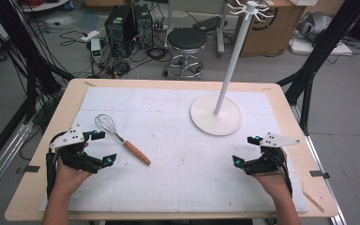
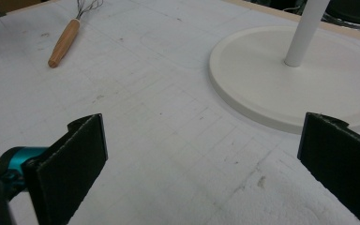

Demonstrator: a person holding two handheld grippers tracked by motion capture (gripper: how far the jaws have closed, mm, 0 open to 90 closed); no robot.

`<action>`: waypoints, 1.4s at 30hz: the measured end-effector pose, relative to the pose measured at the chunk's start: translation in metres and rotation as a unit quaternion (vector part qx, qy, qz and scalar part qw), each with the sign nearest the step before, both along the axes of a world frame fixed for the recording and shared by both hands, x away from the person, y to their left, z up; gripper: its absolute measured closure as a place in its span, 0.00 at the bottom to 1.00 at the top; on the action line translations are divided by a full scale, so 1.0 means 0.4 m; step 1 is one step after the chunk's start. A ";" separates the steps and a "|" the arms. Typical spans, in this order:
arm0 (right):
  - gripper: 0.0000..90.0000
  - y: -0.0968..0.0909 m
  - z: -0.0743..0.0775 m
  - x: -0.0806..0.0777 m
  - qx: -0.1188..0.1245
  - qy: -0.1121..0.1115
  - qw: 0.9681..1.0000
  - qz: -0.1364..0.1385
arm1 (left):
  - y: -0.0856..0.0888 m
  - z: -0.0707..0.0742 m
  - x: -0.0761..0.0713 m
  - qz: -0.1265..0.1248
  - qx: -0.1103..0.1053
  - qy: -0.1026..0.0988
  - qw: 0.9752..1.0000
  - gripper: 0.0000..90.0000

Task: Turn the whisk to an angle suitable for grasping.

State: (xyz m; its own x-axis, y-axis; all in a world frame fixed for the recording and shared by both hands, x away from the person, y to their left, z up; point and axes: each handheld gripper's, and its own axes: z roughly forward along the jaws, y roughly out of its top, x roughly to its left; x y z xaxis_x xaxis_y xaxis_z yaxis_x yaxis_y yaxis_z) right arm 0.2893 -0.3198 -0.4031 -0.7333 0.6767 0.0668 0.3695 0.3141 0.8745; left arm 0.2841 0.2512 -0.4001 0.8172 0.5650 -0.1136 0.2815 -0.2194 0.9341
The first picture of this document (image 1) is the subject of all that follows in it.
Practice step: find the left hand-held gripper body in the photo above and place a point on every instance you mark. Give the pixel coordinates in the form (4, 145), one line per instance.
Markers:
(68, 137)

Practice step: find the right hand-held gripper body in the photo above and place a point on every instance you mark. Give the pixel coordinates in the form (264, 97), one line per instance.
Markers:
(276, 140)

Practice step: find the person's right hand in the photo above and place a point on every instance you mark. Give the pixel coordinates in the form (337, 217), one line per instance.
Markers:
(273, 182)

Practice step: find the person's left hand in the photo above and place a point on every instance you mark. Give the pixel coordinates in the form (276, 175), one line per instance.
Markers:
(70, 179)

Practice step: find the white hook stand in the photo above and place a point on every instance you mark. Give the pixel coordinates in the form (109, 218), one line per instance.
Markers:
(215, 117)

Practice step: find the black tape strip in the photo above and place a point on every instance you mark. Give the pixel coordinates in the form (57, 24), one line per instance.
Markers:
(28, 169)
(319, 174)

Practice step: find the white grid mat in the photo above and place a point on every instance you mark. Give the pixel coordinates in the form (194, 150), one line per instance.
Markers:
(168, 175)

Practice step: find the thin wooden stick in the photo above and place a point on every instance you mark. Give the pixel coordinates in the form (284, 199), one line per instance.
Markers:
(313, 201)

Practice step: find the white device with green display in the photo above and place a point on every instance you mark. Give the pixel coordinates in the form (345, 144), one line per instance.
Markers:
(96, 50)

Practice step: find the white power strip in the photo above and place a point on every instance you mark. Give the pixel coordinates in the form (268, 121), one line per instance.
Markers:
(90, 35)

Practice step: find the large black computer tower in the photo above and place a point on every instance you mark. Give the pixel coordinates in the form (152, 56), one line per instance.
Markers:
(118, 29)

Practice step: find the cardboard box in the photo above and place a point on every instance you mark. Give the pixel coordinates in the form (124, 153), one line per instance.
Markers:
(270, 31)

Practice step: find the slim black computer tower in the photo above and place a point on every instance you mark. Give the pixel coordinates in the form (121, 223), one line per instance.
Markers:
(143, 26)

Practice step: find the grey vacuum cleaner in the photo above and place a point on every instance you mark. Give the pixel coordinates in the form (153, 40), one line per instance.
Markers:
(314, 25)

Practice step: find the black round stool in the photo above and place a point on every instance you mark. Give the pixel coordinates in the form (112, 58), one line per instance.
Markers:
(186, 39)

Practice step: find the aluminium rail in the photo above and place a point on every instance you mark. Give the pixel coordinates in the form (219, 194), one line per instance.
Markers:
(3, 159)
(320, 168)

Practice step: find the black metal frame stand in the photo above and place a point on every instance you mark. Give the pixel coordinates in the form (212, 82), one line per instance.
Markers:
(18, 40)
(322, 50)

